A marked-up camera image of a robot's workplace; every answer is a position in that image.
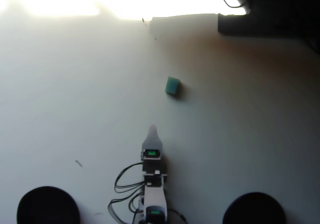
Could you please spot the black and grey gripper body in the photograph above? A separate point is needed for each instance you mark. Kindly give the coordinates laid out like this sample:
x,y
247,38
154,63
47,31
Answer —
x,y
154,162

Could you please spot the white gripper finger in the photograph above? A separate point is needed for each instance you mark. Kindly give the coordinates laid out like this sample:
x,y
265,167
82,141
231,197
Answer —
x,y
152,140

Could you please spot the dark rectangular box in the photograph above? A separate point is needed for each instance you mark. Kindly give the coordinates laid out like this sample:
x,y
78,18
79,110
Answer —
x,y
257,24

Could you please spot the black round bowl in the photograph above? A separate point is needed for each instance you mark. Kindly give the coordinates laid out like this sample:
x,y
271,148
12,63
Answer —
x,y
48,206
253,209

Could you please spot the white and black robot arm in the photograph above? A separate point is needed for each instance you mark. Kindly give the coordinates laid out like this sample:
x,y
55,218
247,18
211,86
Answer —
x,y
155,196

